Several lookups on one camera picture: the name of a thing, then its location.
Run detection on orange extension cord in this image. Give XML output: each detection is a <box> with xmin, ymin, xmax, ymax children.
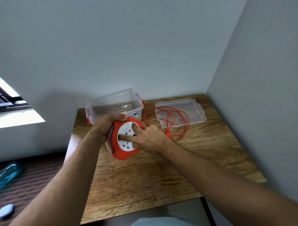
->
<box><xmin>141</xmin><ymin>106</ymin><xmax>190</xmax><ymax>142</ymax></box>

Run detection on person's left hand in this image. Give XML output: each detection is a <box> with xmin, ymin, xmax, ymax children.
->
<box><xmin>89</xmin><ymin>113</ymin><xmax>128</xmax><ymax>145</ymax></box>

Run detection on window with black bars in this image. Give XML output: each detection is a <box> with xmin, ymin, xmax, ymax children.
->
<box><xmin>0</xmin><ymin>77</ymin><xmax>46</xmax><ymax>129</ymax></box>

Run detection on blue transparent bottle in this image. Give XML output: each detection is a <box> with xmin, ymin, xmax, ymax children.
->
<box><xmin>0</xmin><ymin>162</ymin><xmax>24</xmax><ymax>189</ymax></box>

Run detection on small light blue case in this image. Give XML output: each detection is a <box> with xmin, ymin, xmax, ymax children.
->
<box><xmin>0</xmin><ymin>204</ymin><xmax>15</xmax><ymax>219</ymax></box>

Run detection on clear plastic storage box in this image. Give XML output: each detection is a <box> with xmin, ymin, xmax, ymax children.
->
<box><xmin>85</xmin><ymin>88</ymin><xmax>146</xmax><ymax>126</ymax></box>

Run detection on light blue shorts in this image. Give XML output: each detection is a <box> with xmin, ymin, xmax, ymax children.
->
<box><xmin>130</xmin><ymin>216</ymin><xmax>198</xmax><ymax>226</ymax></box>

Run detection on orange white cable reel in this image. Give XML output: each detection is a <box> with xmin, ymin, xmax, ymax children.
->
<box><xmin>105</xmin><ymin>113</ymin><xmax>145</xmax><ymax>160</ymax></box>

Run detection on person's left forearm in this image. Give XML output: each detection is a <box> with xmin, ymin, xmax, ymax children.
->
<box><xmin>9</xmin><ymin>131</ymin><xmax>105</xmax><ymax>226</ymax></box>

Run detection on brown textured mattress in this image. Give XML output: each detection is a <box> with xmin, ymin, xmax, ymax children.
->
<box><xmin>0</xmin><ymin>152</ymin><xmax>67</xmax><ymax>226</ymax></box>

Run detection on black metal table leg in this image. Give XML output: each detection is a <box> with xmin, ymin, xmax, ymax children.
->
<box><xmin>200</xmin><ymin>197</ymin><xmax>216</xmax><ymax>226</ymax></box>

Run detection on person's right forearm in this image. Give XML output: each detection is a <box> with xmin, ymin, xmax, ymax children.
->
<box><xmin>160</xmin><ymin>139</ymin><xmax>298</xmax><ymax>226</ymax></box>

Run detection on clear plastic box lid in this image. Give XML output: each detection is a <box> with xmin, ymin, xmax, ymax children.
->
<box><xmin>155</xmin><ymin>98</ymin><xmax>207</xmax><ymax>129</ymax></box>

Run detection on person's right hand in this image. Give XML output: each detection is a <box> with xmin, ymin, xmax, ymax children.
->
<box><xmin>117</xmin><ymin>125</ymin><xmax>172</xmax><ymax>155</ymax></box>

